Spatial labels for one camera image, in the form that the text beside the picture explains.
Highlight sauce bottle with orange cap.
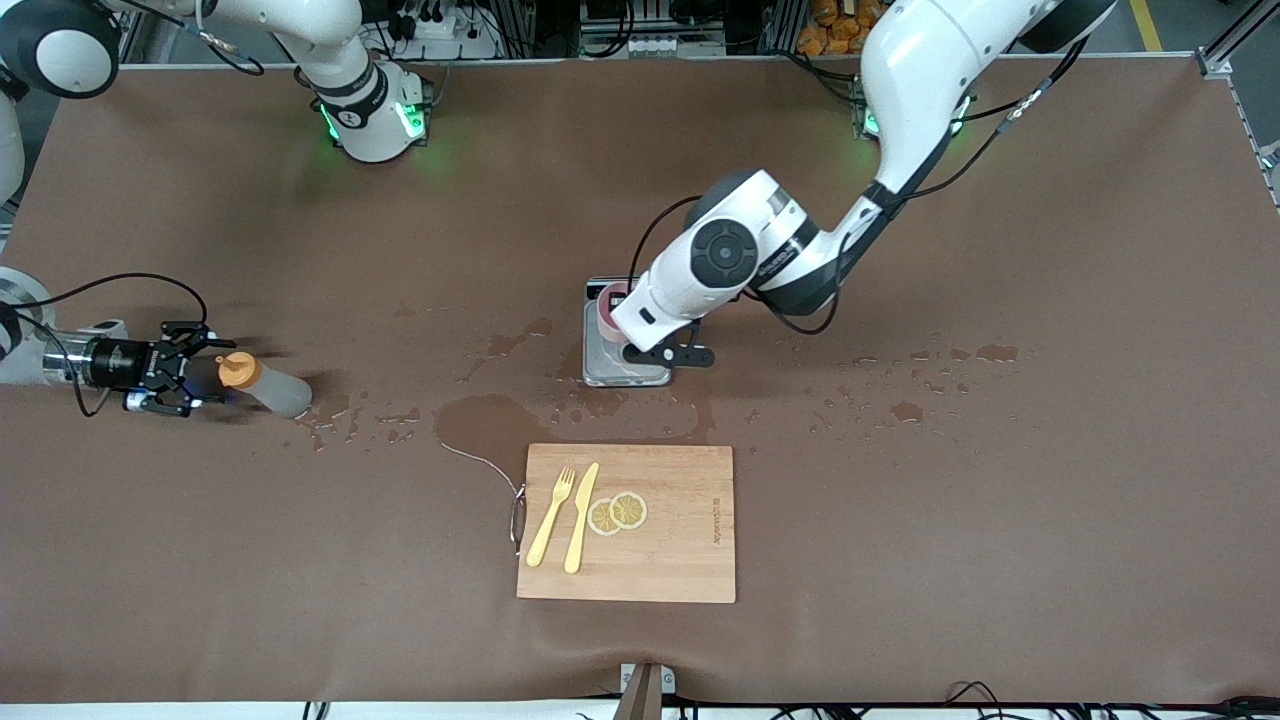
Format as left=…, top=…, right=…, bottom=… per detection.
left=217, top=352, right=313, bottom=419

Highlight pink plastic cup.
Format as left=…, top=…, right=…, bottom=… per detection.
left=597, top=283, right=633, bottom=343

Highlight white power strip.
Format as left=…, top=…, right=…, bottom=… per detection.
left=385, top=0, right=501, bottom=61

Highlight yellow plastic fork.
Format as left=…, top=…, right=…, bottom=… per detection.
left=526, top=466, right=577, bottom=569

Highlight silver digital kitchen scale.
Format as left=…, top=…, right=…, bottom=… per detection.
left=583, top=276, right=676, bottom=388

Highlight yellow plastic knife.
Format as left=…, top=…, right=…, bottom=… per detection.
left=563, top=462, right=601, bottom=575

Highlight wooden cutting board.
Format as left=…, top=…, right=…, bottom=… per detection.
left=516, top=443, right=737, bottom=604

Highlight orange snack bags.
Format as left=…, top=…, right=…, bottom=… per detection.
left=797, top=0, right=881, bottom=56

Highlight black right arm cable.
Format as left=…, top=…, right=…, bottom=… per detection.
left=15, top=272, right=209, bottom=416

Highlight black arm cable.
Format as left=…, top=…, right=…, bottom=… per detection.
left=628, top=40, right=1086, bottom=336
left=15, top=272, right=209, bottom=416

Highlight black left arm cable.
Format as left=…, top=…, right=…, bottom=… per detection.
left=628, top=40, right=1086, bottom=336

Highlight metal table edge bracket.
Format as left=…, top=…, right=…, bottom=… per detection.
left=620, top=662, right=676, bottom=720

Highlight black floor cables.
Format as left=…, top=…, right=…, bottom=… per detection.
left=945, top=680, right=1280, bottom=720

